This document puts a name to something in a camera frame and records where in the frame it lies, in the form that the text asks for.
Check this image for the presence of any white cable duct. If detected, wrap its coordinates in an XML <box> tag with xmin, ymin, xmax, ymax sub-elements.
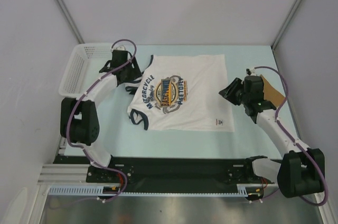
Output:
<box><xmin>237</xmin><ymin>183</ymin><xmax>264</xmax><ymax>198</ymax></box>
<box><xmin>49</xmin><ymin>185</ymin><xmax>120</xmax><ymax>196</ymax></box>

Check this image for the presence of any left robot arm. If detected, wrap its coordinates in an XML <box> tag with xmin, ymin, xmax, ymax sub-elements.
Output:
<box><xmin>60</xmin><ymin>49</ymin><xmax>142</xmax><ymax>182</ymax></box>

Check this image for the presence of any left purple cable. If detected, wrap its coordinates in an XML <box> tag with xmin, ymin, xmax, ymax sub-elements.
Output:
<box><xmin>64</xmin><ymin>39</ymin><xmax>137</xmax><ymax>204</ymax></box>

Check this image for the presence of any tan tank top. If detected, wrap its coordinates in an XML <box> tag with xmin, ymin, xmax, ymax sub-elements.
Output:
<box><xmin>260</xmin><ymin>75</ymin><xmax>285</xmax><ymax>109</ymax></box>

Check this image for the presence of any aluminium corner post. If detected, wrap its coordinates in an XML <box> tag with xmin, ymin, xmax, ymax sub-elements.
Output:
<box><xmin>270</xmin><ymin>0</ymin><xmax>303</xmax><ymax>52</ymax></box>
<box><xmin>54</xmin><ymin>0</ymin><xmax>85</xmax><ymax>44</ymax></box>

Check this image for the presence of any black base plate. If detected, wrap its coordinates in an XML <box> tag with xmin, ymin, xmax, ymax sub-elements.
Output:
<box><xmin>52</xmin><ymin>155</ymin><xmax>280</xmax><ymax>193</ymax></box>

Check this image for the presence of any left aluminium corner post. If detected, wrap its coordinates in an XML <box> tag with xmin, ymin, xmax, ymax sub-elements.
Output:
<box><xmin>54</xmin><ymin>0</ymin><xmax>85</xmax><ymax>44</ymax></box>

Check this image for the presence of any white cable duct right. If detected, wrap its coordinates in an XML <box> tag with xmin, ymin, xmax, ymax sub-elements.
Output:
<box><xmin>237</xmin><ymin>183</ymin><xmax>264</xmax><ymax>198</ymax></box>

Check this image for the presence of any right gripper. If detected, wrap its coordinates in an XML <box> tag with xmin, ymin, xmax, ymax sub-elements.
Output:
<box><xmin>219</xmin><ymin>77</ymin><xmax>250</xmax><ymax>106</ymax></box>

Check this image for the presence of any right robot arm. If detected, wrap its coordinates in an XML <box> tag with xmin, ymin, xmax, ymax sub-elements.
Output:
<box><xmin>219</xmin><ymin>74</ymin><xmax>328</xmax><ymax>198</ymax></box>

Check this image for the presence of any white cable duct left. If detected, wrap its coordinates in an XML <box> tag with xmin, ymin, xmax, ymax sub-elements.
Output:
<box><xmin>49</xmin><ymin>185</ymin><xmax>120</xmax><ymax>196</ymax></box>

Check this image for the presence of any white plastic basket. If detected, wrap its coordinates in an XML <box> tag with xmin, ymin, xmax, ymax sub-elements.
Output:
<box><xmin>59</xmin><ymin>43</ymin><xmax>111</xmax><ymax>98</ymax></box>

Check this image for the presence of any white tank top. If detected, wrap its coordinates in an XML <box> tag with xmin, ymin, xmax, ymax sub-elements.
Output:
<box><xmin>127</xmin><ymin>54</ymin><xmax>234</xmax><ymax>133</ymax></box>

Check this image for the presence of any right aluminium corner post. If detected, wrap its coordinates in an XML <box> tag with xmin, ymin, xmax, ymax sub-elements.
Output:
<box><xmin>270</xmin><ymin>0</ymin><xmax>303</xmax><ymax>52</ymax></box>

